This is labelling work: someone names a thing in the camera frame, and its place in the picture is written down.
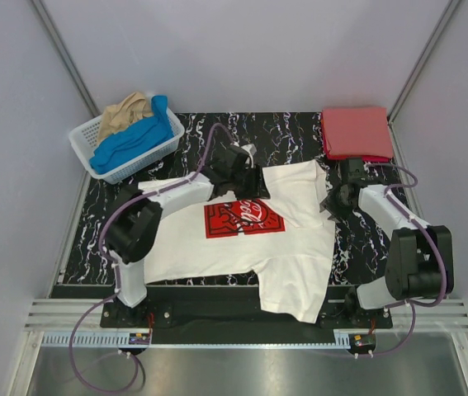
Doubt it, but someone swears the blue t-shirt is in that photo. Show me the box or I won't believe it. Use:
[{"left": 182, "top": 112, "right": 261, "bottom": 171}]
[{"left": 89, "top": 95, "right": 173, "bottom": 174}]

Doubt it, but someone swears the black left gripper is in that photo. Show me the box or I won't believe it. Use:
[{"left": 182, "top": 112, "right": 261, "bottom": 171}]
[{"left": 229, "top": 163, "right": 269, "bottom": 200}]

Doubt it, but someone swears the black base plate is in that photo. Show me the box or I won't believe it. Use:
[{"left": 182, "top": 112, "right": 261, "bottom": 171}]
[{"left": 100, "top": 285, "right": 393, "bottom": 337}]

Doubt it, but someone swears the white Coca-Cola t-shirt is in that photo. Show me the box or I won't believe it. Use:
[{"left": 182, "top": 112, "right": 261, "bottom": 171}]
[{"left": 144, "top": 160, "right": 335, "bottom": 323}]

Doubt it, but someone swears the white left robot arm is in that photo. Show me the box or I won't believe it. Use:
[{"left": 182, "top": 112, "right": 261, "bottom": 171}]
[{"left": 99, "top": 144, "right": 270, "bottom": 327}]

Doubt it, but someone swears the white plastic basket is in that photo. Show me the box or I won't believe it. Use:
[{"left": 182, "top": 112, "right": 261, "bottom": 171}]
[{"left": 68, "top": 107, "right": 186, "bottom": 186}]

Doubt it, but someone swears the folded pink t-shirt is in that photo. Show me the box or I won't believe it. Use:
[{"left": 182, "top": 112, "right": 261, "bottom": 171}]
[{"left": 321, "top": 106, "right": 394, "bottom": 158}]

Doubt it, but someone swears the beige t-shirt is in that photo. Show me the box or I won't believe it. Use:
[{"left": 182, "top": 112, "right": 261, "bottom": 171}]
[{"left": 97, "top": 92, "right": 154, "bottom": 144}]

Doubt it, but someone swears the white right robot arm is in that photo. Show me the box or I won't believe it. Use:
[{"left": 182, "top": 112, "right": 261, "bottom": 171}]
[{"left": 320, "top": 158, "right": 454, "bottom": 328}]

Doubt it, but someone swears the aluminium frame rail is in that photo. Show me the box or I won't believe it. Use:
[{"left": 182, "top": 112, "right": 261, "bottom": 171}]
[{"left": 25, "top": 299, "right": 113, "bottom": 331}]

